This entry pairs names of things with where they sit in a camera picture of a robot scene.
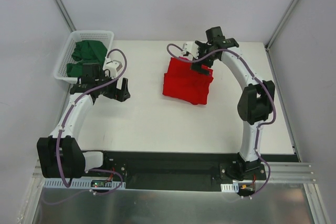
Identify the pink t shirt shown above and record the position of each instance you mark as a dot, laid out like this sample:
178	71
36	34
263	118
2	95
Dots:
183	59

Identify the right white cable duct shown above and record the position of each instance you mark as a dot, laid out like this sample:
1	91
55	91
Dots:
230	188

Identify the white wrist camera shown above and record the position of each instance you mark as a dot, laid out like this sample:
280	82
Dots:
112	68
190	50

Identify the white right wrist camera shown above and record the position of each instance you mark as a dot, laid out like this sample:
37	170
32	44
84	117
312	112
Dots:
190	50

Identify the left white cable duct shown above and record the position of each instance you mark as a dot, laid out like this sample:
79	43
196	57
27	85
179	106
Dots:
84	184

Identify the right aluminium frame post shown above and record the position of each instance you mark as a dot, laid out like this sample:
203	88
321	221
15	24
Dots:
281	24

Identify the green t shirt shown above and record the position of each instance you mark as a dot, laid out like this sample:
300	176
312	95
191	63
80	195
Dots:
86	51

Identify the aluminium front rail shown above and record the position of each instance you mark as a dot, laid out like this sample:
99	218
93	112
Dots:
279	169

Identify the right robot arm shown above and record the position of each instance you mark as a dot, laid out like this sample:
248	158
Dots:
256	102

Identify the aluminium frame post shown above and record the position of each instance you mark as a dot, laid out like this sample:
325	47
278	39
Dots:
281	24
63	9

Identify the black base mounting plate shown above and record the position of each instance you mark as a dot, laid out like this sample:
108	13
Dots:
175	171

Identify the left aluminium frame post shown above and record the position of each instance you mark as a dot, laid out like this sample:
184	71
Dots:
63	9

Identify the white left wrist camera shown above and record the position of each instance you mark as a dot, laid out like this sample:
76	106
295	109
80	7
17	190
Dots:
112	68

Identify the white cable duct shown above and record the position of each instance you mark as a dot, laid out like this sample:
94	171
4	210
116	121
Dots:
230	188
84	184

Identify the white plastic basket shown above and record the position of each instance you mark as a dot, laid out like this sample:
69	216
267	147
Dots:
60	70

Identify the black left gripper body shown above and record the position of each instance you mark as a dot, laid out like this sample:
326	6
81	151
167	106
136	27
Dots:
115	91

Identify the red t shirt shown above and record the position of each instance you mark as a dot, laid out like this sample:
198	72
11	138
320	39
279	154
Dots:
181	82

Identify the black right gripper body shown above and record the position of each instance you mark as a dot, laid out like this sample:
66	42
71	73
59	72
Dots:
200	57

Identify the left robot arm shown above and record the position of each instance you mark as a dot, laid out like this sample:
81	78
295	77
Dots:
59	154

